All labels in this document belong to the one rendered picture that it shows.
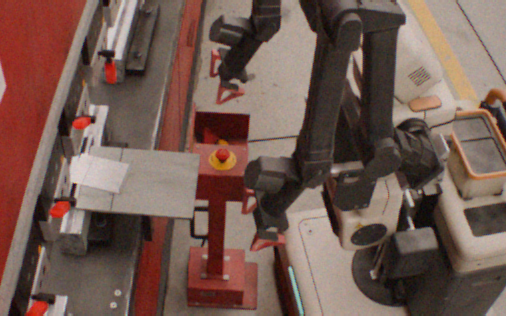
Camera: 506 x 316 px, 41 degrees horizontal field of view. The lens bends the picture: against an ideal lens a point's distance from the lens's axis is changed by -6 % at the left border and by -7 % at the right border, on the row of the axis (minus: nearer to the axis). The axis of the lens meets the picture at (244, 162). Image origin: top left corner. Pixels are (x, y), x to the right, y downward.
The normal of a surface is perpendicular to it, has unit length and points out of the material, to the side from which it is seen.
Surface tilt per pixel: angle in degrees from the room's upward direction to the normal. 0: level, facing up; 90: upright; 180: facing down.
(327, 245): 0
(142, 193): 0
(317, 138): 85
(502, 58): 0
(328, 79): 90
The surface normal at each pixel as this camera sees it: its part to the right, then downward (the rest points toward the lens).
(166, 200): 0.05, -0.62
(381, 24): 0.19, 0.77
